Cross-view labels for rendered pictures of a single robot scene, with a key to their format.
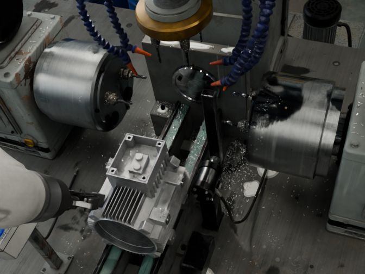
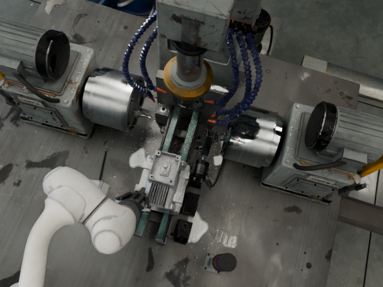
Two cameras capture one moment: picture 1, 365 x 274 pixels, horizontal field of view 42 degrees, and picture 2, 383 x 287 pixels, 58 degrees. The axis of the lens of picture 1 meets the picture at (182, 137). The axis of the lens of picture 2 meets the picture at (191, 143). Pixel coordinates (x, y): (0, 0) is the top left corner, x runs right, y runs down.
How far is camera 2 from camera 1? 55 cm
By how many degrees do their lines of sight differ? 22
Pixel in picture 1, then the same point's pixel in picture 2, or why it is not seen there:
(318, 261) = (255, 204)
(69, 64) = (109, 94)
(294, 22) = not seen: hidden behind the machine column
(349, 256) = (271, 201)
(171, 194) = (183, 184)
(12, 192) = (130, 233)
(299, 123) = (257, 144)
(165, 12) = (186, 84)
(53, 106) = (97, 119)
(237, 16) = (219, 62)
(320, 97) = (269, 129)
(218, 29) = not seen: hidden behind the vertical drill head
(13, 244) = not seen: hidden behind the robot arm
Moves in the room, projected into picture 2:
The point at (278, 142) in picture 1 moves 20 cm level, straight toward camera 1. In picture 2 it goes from (244, 153) to (243, 202)
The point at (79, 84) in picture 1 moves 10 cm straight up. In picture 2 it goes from (117, 109) to (114, 98)
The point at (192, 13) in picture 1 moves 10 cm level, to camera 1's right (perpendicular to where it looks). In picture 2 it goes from (202, 84) to (228, 78)
